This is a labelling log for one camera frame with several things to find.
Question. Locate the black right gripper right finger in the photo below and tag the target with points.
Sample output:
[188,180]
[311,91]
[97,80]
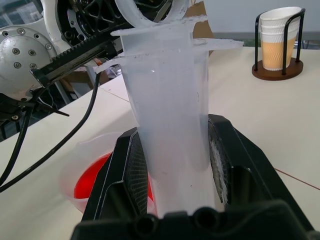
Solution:
[240,160]

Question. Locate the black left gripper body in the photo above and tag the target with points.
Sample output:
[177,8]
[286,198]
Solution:
[85,25]

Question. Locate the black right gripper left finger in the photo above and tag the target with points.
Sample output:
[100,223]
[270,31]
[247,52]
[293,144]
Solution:
[117,180]

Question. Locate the clear cup with red liquid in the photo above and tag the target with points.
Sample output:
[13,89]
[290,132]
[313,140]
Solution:
[86,182]

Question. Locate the white and orange paper cup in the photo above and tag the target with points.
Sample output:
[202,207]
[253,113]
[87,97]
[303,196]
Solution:
[276,55]

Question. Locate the brown cardboard piece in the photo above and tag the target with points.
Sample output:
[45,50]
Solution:
[203,30]

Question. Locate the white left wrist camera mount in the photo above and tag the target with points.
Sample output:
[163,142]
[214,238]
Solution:
[52,25]

